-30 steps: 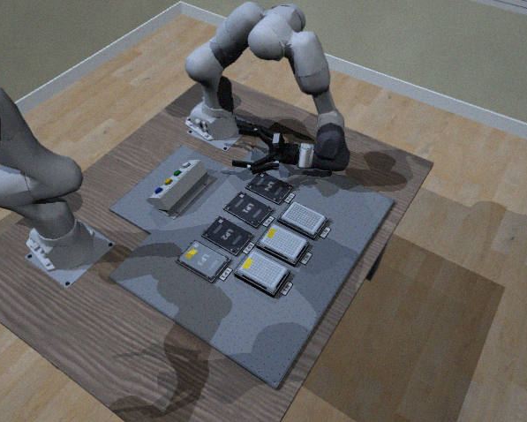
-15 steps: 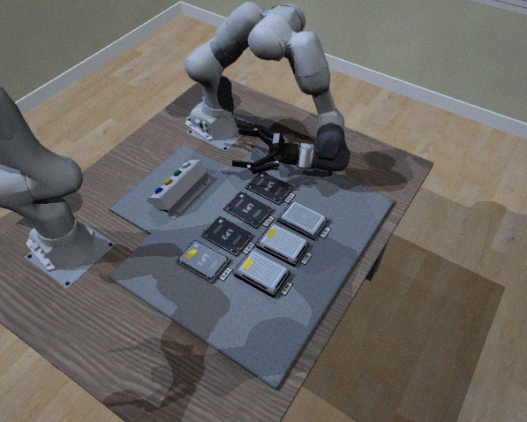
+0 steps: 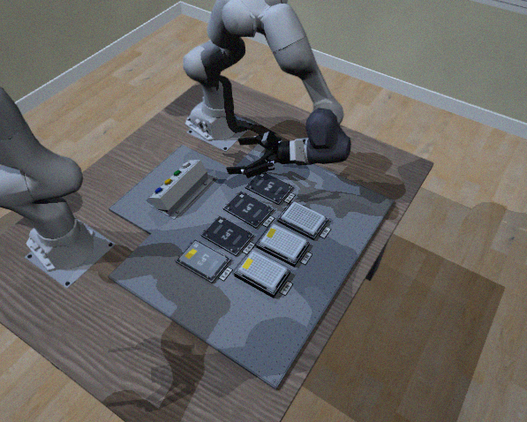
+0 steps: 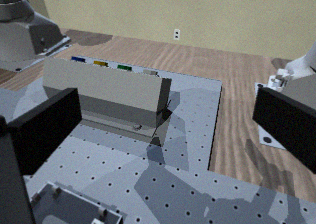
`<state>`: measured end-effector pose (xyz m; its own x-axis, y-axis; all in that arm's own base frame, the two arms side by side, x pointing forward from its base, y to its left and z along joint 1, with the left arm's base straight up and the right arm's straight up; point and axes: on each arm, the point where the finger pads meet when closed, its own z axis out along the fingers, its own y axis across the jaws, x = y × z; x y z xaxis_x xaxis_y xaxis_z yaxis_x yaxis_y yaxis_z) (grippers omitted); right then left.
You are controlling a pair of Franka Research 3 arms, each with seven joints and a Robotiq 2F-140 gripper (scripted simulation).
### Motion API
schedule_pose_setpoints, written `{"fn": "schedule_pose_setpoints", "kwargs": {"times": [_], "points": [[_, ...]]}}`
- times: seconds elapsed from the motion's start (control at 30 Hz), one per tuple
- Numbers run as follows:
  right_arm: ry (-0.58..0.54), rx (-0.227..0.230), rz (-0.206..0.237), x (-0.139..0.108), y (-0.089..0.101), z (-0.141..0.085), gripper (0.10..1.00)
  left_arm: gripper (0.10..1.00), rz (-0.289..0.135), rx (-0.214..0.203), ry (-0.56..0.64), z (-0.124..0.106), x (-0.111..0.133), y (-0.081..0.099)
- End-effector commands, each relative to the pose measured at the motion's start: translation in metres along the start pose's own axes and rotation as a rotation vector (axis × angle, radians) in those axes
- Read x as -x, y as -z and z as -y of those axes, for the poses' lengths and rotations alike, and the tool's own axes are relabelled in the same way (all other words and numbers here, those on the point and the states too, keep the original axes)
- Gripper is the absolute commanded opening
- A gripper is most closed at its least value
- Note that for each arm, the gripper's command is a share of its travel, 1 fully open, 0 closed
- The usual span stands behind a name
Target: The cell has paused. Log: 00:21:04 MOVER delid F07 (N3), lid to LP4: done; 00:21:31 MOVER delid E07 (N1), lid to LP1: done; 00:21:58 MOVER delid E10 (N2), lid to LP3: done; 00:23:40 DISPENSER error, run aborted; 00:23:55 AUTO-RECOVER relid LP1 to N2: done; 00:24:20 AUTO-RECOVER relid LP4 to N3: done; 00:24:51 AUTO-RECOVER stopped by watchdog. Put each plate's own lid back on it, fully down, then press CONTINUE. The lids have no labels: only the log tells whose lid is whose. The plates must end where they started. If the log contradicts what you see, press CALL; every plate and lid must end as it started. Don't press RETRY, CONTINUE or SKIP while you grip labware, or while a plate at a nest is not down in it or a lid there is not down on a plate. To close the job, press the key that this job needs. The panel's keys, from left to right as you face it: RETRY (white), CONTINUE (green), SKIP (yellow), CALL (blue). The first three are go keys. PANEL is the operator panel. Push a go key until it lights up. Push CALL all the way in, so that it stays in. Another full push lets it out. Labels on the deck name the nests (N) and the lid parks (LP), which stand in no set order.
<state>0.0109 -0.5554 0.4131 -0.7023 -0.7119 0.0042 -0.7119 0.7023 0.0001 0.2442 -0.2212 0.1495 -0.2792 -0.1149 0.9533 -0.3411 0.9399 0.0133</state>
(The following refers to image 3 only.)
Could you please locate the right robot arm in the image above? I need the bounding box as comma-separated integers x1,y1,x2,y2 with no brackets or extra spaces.
0,87,94,271

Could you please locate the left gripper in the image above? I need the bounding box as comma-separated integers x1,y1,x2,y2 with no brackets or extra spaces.
226,132,295,178

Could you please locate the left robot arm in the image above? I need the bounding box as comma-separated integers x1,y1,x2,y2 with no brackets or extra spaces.
183,0,351,165

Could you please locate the grey operator panel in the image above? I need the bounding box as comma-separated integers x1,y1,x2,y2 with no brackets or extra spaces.
148,160,213,220

